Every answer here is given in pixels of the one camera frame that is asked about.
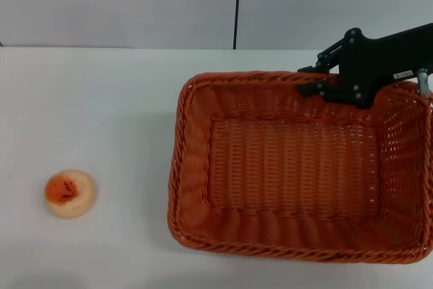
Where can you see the round bun with orange centre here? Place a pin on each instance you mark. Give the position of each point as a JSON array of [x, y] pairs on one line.
[[71, 195]]

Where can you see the black vertical wall strip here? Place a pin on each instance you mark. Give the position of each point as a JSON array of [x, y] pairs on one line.
[[236, 4]]

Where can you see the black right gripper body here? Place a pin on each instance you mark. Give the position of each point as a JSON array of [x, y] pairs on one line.
[[379, 59]]

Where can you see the orange woven wicker basket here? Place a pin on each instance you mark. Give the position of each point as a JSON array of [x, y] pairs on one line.
[[291, 167]]

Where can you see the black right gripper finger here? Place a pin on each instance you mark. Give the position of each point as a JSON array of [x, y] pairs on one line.
[[329, 60], [338, 92]]

